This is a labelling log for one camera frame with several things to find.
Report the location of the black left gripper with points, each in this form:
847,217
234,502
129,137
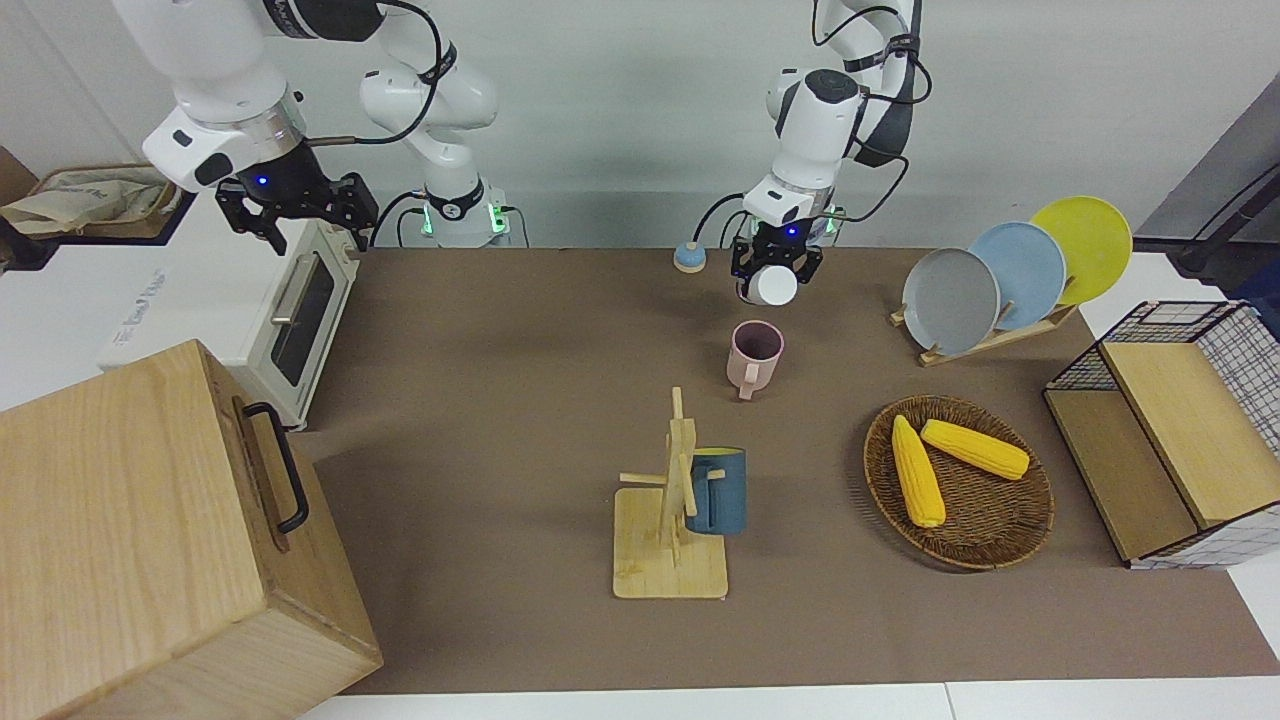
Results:
780,245

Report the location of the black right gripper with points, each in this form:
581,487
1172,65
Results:
290,180

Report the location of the pink mug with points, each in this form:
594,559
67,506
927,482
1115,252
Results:
752,368

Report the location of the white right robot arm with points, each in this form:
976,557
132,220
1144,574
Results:
220,60

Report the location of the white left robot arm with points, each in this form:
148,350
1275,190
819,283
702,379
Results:
815,120

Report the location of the blue lid with wooden knob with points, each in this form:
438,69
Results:
689,260

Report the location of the white toaster oven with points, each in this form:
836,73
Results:
200,300

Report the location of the grey plate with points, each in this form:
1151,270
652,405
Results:
950,300

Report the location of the beige cloth bag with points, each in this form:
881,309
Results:
90,200

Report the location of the dark teal mug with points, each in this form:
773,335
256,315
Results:
722,495

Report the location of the light blue plate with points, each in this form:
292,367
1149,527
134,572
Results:
1030,270

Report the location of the yellow corn cob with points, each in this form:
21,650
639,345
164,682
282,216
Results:
918,475
975,450

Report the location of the wooden plate rack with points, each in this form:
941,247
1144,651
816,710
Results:
1030,326

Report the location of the yellow plate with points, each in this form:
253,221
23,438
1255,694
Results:
1095,245

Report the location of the brown table mat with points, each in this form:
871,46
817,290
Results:
520,450

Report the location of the wooden mug rack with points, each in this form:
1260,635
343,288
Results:
665,570

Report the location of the brown wicker basket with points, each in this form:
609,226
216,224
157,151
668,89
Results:
985,520

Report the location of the wooden cabinet box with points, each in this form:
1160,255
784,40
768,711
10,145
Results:
120,540

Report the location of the black metal bar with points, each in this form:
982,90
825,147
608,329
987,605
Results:
1230,220

